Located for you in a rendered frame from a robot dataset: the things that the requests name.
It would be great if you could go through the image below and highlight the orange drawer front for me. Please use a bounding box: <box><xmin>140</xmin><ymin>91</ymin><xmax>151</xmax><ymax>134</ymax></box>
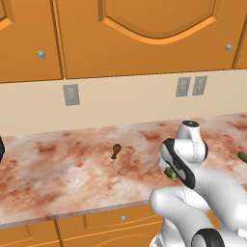
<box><xmin>83</xmin><ymin>204</ymin><xmax>164</xmax><ymax>231</ymax></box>

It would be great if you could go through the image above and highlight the orange base cupboard door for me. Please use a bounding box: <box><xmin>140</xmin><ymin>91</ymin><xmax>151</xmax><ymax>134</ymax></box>
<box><xmin>55</xmin><ymin>213</ymin><xmax>165</xmax><ymax>247</ymax></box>
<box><xmin>0</xmin><ymin>219</ymin><xmax>62</xmax><ymax>247</ymax></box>

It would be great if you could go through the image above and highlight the orange wall cupboard door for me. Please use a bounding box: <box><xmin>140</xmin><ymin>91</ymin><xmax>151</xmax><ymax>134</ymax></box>
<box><xmin>0</xmin><ymin>0</ymin><xmax>65</xmax><ymax>84</ymax></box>
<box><xmin>232</xmin><ymin>19</ymin><xmax>247</xmax><ymax>70</ymax></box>
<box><xmin>52</xmin><ymin>0</ymin><xmax>247</xmax><ymax>80</ymax></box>

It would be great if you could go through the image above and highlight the brown chicken drumstick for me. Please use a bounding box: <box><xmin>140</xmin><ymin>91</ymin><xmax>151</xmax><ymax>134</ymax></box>
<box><xmin>110</xmin><ymin>143</ymin><xmax>123</xmax><ymax>160</ymax></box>

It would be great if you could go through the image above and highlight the grey wall socket plate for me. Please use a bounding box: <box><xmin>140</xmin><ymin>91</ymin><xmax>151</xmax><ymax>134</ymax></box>
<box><xmin>191</xmin><ymin>75</ymin><xmax>208</xmax><ymax>96</ymax></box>
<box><xmin>62</xmin><ymin>83</ymin><xmax>81</xmax><ymax>107</ymax></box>
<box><xmin>175</xmin><ymin>76</ymin><xmax>192</xmax><ymax>98</ymax></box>

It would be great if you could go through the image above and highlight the green broccoli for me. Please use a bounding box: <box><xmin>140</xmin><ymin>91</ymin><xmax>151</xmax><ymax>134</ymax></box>
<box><xmin>163</xmin><ymin>166</ymin><xmax>178</xmax><ymax>181</ymax></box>

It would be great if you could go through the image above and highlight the black appliance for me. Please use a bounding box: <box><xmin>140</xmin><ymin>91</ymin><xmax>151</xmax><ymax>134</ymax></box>
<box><xmin>0</xmin><ymin>136</ymin><xmax>6</xmax><ymax>163</ymax></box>

